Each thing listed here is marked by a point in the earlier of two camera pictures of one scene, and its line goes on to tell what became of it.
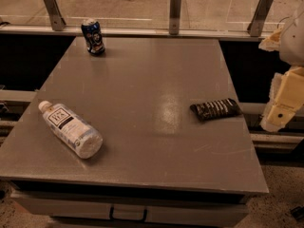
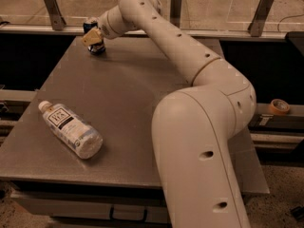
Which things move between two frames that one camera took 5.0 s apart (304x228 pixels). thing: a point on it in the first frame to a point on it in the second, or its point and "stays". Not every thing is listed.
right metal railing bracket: (256, 25) stays
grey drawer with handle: (132, 207) stays
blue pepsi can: (92, 36) stays
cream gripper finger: (276, 117) to (93, 36)
